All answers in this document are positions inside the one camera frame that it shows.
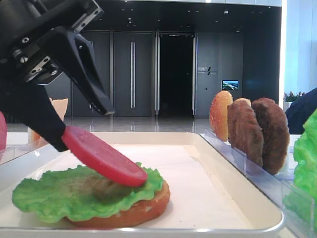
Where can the green lettuce leaf in rack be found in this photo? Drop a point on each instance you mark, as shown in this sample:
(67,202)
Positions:
(305,174)

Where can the small wall screen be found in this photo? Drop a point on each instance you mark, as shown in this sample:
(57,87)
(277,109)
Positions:
(230,85)

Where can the dark double doors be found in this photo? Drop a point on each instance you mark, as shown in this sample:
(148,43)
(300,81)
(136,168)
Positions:
(145,74)

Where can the sesame top bun slice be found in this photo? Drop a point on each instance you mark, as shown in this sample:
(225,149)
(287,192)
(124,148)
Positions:
(218,114)

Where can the person in dark blue shirt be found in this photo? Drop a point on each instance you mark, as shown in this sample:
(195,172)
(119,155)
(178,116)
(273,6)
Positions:
(300,110)

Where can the clear acrylic rack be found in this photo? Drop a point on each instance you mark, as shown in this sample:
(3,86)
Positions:
(14,152)
(275,187)

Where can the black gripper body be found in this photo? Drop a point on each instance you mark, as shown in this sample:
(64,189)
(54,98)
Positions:
(23,23)

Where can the bottom bun slice on tray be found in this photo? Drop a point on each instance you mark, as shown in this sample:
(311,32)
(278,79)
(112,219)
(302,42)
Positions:
(140,212)

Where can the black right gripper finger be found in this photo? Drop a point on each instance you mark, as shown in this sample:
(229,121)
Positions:
(30,104)

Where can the pale yellow cheese slice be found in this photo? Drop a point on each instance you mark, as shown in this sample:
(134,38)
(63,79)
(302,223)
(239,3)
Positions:
(60,106)

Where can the white rectangular tray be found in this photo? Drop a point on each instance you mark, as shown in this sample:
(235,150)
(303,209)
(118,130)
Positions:
(210,198)

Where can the clear acrylic left rack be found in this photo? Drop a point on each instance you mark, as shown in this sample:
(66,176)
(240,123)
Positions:
(14,152)

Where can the brown meat patty front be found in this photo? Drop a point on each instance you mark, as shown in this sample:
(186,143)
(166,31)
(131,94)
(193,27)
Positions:
(244,132)

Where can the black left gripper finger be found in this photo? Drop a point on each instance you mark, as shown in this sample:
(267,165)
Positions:
(74,55)

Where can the green lettuce leaf on bun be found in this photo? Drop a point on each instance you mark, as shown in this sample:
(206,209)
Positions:
(81,194)

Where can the clear acrylic right rack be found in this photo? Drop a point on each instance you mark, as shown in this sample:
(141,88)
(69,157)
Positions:
(275,187)

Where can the red tomato slice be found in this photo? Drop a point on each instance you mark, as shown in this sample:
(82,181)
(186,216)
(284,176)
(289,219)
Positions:
(103,158)
(3,131)

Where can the orange cheese slice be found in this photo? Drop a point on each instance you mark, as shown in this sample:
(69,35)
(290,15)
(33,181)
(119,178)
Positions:
(32,135)

